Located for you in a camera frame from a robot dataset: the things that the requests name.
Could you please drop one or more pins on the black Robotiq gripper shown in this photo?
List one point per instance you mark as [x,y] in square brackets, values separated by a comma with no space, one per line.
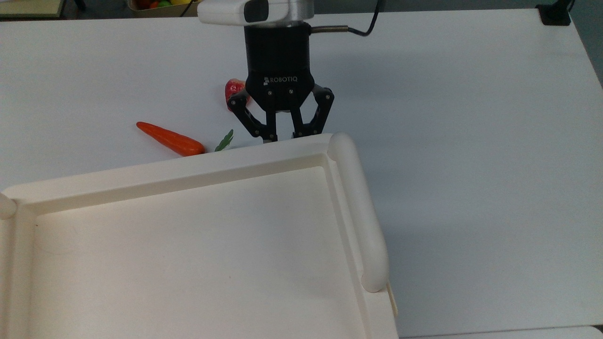
[279,61]

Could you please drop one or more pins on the bin of toy fruit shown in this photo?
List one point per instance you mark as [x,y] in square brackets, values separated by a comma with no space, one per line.
[155,5]

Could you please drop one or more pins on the black corner clamp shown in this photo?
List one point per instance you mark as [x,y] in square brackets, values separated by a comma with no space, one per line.
[555,14]

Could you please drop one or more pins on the white plastic tray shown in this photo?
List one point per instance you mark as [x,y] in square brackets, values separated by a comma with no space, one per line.
[188,254]

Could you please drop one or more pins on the red pink toy fruit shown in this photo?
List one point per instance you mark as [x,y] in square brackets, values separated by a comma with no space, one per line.
[232,88]

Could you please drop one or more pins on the light wooden panel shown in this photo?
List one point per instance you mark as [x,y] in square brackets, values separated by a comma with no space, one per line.
[30,7]

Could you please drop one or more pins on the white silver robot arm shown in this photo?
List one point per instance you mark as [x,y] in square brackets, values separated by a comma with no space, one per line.
[221,12]

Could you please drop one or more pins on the orange toy carrot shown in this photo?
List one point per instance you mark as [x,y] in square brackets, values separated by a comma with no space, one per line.
[169,138]

